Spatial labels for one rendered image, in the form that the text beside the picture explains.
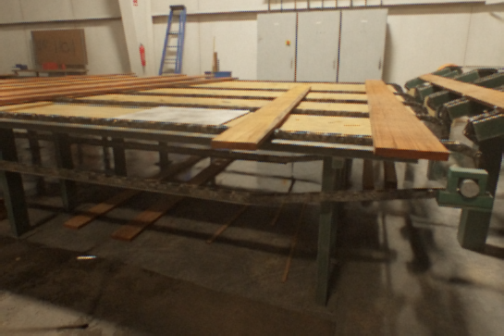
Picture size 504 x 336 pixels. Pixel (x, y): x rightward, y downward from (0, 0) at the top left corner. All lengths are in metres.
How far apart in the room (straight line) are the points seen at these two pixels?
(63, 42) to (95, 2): 1.40
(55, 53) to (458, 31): 9.48
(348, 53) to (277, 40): 1.38
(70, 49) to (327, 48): 6.67
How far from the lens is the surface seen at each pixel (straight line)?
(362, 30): 6.79
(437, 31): 7.50
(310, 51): 6.86
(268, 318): 1.69
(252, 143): 1.06
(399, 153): 1.09
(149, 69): 8.79
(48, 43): 10.86
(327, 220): 1.54
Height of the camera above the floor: 1.13
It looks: 15 degrees down
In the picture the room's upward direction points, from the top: straight up
